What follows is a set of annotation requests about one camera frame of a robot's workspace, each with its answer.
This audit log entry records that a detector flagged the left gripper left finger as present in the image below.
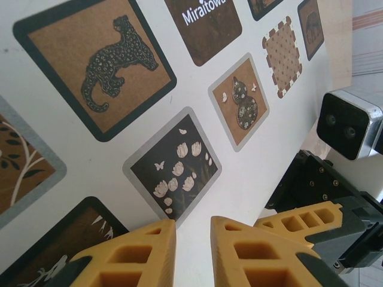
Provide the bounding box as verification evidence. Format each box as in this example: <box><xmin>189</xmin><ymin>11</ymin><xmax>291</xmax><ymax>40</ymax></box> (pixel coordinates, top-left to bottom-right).
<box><xmin>61</xmin><ymin>219</ymin><xmax>178</xmax><ymax>287</ymax></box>

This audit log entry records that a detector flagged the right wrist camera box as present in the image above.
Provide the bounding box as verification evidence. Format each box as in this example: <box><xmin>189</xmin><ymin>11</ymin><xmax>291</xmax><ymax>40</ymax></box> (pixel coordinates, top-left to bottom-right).
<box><xmin>316</xmin><ymin>87</ymin><xmax>383</xmax><ymax>162</ymax></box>

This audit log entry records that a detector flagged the white box with picture tiles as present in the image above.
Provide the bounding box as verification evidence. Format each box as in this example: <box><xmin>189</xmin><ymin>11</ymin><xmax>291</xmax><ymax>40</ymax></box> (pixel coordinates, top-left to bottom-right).
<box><xmin>0</xmin><ymin>0</ymin><xmax>336</xmax><ymax>287</ymax></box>

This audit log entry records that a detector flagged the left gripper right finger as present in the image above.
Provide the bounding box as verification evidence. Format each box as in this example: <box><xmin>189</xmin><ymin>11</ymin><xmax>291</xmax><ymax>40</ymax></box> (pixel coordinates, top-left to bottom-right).
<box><xmin>210</xmin><ymin>215</ymin><xmax>345</xmax><ymax>287</ymax></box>

